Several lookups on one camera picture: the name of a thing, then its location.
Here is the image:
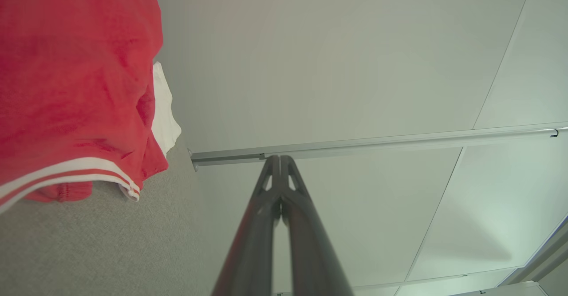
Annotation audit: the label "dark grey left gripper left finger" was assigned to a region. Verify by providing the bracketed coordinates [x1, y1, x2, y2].
[212, 155, 282, 296]

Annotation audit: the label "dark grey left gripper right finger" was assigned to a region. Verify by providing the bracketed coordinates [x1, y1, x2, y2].
[281, 155, 354, 296]

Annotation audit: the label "red basketball shorts number 23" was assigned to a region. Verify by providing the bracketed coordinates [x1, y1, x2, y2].
[0, 0, 170, 214]

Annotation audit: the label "aluminium partition post twin feet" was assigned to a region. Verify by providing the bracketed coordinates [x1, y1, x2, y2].
[187, 126, 568, 172]

